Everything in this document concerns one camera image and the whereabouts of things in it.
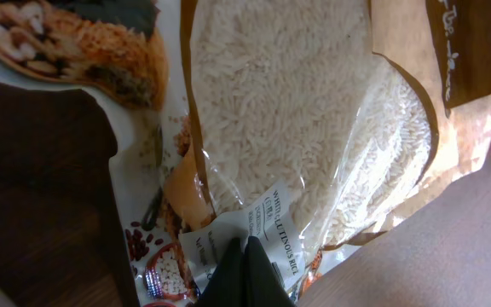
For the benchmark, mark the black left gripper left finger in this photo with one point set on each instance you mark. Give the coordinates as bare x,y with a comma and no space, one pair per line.
225,286

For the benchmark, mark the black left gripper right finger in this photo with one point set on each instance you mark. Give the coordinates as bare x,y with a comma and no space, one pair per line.
262,287

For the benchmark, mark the brown glutinous rice bag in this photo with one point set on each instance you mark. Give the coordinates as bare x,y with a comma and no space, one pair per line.
309,124

